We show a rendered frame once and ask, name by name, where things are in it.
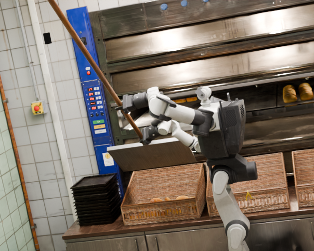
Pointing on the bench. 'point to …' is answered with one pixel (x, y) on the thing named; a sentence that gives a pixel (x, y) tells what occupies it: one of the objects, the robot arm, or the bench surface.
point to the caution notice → (107, 159)
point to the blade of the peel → (151, 154)
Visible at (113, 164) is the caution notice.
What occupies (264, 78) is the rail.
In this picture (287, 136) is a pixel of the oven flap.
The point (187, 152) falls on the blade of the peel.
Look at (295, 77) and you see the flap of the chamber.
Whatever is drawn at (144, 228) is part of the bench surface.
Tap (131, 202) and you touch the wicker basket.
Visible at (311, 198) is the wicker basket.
